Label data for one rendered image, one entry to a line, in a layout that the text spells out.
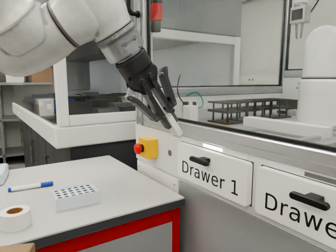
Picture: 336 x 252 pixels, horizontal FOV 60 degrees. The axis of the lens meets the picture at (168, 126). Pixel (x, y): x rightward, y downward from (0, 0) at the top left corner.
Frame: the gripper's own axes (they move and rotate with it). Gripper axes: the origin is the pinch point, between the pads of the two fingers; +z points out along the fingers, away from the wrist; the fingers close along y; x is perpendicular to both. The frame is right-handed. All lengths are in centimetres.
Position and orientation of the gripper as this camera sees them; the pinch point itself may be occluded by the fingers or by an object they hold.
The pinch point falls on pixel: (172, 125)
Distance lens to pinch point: 72.9
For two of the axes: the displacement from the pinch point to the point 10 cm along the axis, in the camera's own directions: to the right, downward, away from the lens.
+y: 6.9, -6.4, 3.4
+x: -5.4, -1.4, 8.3
